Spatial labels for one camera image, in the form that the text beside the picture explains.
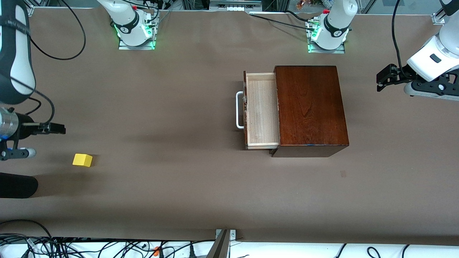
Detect yellow block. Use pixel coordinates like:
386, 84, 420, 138
72, 153, 93, 168

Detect wooden drawer with white handle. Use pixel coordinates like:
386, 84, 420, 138
236, 70, 281, 150

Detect black cylinder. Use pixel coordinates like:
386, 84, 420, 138
0, 172, 39, 199

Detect dark brown wooden cabinet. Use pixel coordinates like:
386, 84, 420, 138
270, 65, 350, 158

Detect white power strip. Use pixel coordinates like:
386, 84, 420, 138
209, 0, 263, 12

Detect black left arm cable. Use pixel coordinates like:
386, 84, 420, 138
392, 0, 413, 78

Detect aluminium frame corner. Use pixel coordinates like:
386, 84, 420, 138
431, 0, 453, 25

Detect short thin black cable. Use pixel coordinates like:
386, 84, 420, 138
283, 10, 314, 22

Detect tangled black cables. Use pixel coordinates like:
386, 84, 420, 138
0, 219, 216, 258

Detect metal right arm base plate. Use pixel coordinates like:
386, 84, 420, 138
118, 37, 156, 51

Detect long thin black cable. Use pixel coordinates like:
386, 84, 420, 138
249, 13, 317, 31

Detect dark grey frame beam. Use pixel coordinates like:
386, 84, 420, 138
206, 229, 231, 258

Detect silver metal bracket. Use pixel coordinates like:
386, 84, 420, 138
215, 229, 237, 241

